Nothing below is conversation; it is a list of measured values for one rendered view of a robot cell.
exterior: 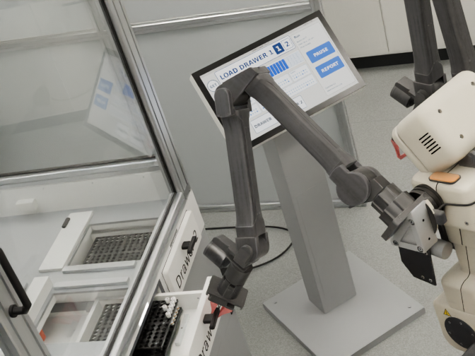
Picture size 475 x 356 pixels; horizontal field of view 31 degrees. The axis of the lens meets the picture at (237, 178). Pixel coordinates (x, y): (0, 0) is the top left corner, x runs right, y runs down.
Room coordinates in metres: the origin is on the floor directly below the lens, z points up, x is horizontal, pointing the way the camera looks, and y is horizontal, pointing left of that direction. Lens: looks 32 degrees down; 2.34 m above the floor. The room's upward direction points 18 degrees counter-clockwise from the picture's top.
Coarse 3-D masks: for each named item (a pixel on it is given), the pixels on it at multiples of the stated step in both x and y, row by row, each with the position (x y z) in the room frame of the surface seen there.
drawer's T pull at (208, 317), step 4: (216, 308) 1.71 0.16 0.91; (216, 312) 1.70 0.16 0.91; (204, 316) 1.70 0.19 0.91; (208, 316) 1.69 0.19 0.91; (212, 316) 1.69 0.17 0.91; (216, 316) 1.68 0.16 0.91; (204, 320) 1.68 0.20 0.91; (208, 320) 1.68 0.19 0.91; (212, 320) 1.67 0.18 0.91; (216, 320) 1.68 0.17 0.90; (212, 324) 1.66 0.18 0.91; (212, 328) 1.65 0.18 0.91
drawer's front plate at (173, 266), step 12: (192, 216) 2.17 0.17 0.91; (180, 228) 2.10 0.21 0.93; (192, 228) 2.14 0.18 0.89; (180, 240) 2.04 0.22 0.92; (180, 252) 2.02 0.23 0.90; (168, 264) 1.94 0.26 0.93; (180, 264) 1.99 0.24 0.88; (168, 276) 1.91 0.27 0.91; (180, 276) 1.96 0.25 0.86; (168, 288) 1.91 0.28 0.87; (180, 288) 1.94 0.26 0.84
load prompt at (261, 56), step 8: (280, 40) 2.62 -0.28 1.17; (288, 40) 2.63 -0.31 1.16; (264, 48) 2.60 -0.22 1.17; (272, 48) 2.60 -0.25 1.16; (280, 48) 2.60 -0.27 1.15; (288, 48) 2.61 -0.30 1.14; (248, 56) 2.58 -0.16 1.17; (256, 56) 2.58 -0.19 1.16; (264, 56) 2.58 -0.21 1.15; (272, 56) 2.58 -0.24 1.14; (232, 64) 2.56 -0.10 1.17; (240, 64) 2.56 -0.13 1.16; (248, 64) 2.56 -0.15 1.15; (256, 64) 2.56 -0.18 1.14; (216, 72) 2.54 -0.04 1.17; (224, 72) 2.54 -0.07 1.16; (232, 72) 2.54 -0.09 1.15; (224, 80) 2.52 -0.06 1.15
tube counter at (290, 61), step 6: (294, 54) 2.59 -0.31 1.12; (300, 54) 2.59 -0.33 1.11; (282, 60) 2.58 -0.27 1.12; (288, 60) 2.58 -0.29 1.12; (294, 60) 2.58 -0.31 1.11; (300, 60) 2.58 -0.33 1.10; (270, 66) 2.56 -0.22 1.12; (276, 66) 2.56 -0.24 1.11; (282, 66) 2.56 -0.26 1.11; (288, 66) 2.56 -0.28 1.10; (270, 72) 2.54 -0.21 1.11; (276, 72) 2.54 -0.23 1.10; (282, 72) 2.55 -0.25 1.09
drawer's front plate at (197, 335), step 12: (204, 288) 1.79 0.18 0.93; (204, 300) 1.74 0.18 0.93; (204, 312) 1.71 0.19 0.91; (192, 324) 1.66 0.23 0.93; (204, 324) 1.69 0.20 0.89; (216, 324) 1.75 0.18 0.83; (192, 336) 1.62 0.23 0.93; (204, 336) 1.66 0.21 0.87; (192, 348) 1.59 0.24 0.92; (204, 348) 1.64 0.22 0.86
